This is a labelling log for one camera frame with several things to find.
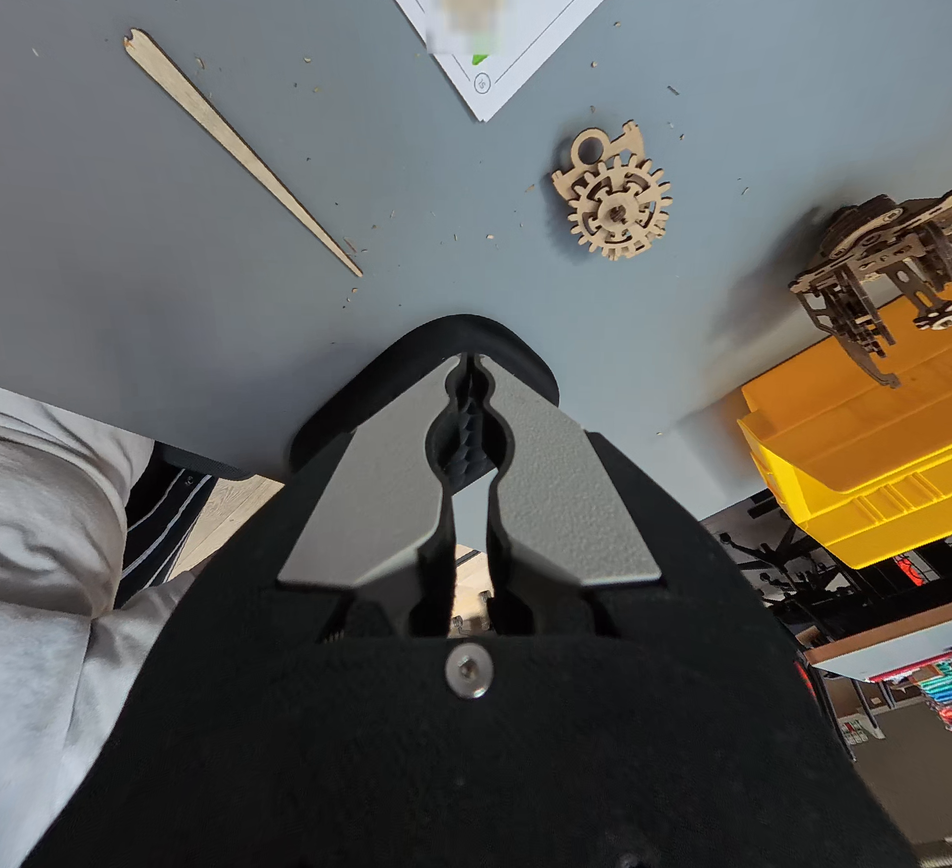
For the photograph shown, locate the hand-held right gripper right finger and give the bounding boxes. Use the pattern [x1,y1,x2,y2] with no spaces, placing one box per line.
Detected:
[476,355,663,636]

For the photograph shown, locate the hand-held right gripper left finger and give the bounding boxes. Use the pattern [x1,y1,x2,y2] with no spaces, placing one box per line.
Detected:
[277,355,467,636]

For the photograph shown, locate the dark wooden model assembly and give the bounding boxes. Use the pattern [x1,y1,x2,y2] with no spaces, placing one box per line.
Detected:
[788,190,952,390]

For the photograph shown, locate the dark striped pants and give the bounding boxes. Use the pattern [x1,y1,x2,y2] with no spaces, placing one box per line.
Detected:
[119,440,221,609]

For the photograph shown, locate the yellow plastic storage bin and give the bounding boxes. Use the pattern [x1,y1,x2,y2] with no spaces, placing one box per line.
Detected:
[736,295,952,572]

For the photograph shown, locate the wooden gear assembly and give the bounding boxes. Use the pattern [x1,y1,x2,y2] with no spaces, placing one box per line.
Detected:
[550,118,674,262]

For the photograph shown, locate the grey background table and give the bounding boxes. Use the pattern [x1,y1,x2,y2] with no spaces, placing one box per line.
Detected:
[803,604,952,683]

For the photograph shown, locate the pointed wooden stick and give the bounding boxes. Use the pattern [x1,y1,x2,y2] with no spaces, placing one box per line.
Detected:
[122,28,364,279]

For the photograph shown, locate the stack of colourful packets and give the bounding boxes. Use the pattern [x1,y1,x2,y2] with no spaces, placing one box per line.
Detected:
[870,648,952,725]

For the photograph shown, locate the white instruction booklet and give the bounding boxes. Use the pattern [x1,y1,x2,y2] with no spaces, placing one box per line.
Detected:
[338,0,685,123]

